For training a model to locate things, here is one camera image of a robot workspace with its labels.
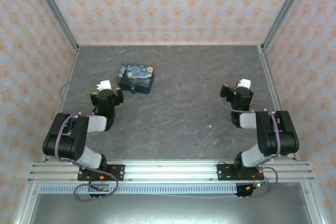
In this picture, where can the small blue padlock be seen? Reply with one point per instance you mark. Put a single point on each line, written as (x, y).
(133, 90)

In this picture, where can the starry night painted tin box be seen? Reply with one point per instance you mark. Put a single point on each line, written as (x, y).
(136, 75)

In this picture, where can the small key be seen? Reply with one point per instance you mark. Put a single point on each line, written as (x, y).
(210, 126)

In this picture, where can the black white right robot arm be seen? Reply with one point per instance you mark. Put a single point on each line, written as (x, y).
(273, 134)

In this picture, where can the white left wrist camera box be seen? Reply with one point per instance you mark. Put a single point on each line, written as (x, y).
(105, 85)

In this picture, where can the aluminium table side rail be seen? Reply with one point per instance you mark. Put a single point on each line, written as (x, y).
(65, 93)
(270, 82)

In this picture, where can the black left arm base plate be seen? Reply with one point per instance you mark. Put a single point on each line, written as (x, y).
(118, 171)

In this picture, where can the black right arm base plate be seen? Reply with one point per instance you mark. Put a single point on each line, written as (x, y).
(225, 171)

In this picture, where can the aluminium mounting rail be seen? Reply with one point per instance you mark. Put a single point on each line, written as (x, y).
(170, 170)

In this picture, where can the aluminium frame post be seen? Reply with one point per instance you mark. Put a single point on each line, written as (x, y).
(55, 11)
(286, 11)

